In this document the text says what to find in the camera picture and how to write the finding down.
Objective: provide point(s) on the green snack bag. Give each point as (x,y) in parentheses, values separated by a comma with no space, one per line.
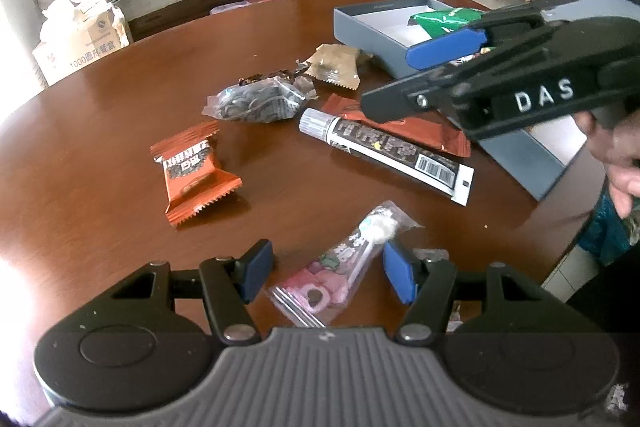
(440,23)

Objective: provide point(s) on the clear bag of pink candy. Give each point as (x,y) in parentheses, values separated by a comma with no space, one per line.
(340,262)

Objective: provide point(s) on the person's right hand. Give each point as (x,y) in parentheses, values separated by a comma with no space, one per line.
(622,157)

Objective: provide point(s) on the brown snack packet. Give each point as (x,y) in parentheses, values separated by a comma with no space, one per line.
(335,67)

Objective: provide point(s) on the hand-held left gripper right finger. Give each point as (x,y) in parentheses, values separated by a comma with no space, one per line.
(400,272)

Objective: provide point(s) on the long red snack packet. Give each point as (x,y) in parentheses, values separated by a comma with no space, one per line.
(430,134)

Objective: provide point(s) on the teal patterned cloth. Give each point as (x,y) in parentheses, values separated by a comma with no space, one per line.
(615,229)

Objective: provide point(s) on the small dark foil packet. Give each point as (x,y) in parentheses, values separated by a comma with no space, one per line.
(260,78)

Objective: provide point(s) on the white mini fridge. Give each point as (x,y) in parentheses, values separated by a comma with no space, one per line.
(15,7)

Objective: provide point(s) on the large cardboard box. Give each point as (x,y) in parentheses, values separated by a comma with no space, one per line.
(85,42)

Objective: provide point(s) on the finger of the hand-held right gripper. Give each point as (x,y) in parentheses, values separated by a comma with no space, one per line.
(445,47)
(395,99)

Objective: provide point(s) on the grey cardboard box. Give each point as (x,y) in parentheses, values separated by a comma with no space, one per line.
(520,157)

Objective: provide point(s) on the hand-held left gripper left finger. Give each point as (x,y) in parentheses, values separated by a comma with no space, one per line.
(257,269)

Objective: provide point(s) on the small clear wrapped candy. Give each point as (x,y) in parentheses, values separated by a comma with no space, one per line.
(432,253)

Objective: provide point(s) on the orange snack packet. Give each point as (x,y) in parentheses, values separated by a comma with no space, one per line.
(192,172)

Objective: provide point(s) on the clear sunflower seed packet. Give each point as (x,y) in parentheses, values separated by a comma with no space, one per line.
(255,104)

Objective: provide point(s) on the black and white tube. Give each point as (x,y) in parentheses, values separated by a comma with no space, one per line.
(390,147)

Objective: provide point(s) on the dark clothing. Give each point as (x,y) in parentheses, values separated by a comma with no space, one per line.
(605,297)

